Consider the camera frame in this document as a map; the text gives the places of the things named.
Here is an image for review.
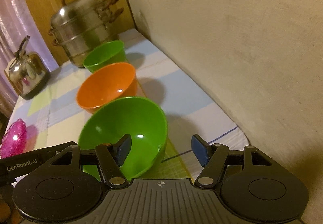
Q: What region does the green bowl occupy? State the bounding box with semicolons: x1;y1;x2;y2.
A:
83;40;126;73
78;97;168;181

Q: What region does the purple glass plate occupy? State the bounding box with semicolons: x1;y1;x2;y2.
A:
1;119;27;158

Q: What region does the orange plastic bowl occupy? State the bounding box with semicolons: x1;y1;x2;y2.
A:
76;62;137;114

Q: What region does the person's left hand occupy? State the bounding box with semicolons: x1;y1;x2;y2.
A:
0;185;23;224

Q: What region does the checkered tablecloth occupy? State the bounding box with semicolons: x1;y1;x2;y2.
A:
10;29;249;179

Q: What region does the stainless steel kettle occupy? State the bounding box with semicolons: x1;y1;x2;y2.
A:
5;35;50;100

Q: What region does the stainless steel steamer pot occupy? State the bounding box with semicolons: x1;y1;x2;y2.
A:
48;0;124;68

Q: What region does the purple curtain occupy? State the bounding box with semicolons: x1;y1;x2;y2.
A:
1;0;58;116

